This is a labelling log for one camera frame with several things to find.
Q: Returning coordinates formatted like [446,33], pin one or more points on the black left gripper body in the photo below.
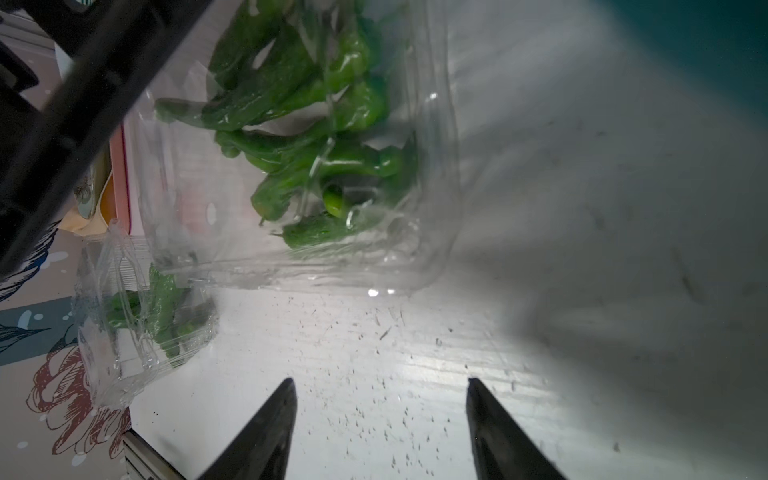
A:
[117,47]

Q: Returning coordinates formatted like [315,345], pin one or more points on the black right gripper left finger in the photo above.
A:
[261,450]

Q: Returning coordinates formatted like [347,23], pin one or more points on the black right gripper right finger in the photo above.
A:
[501,449]

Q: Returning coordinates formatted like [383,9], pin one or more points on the green pepper bunch container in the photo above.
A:
[280,125]
[173,317]

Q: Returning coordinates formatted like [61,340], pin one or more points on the clear clamshell container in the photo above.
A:
[434,215]
[120,363]

